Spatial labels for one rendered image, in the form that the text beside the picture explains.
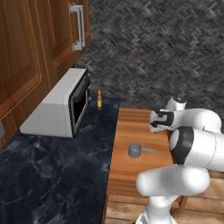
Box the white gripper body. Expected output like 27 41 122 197
149 109 165 133

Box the open wooden drawer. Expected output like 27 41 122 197
101 108 189 224

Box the grey measuring cup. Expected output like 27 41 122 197
128 143 158 159

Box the yellow bottle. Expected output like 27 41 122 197
96 89 103 111

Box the white microwave oven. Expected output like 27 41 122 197
19 67 92 139

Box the wooden cupboard door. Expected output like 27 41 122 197
43 0 92 88
0 0 53 151

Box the silver cupboard handle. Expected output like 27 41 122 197
69 3 86 52
0 120 6 138

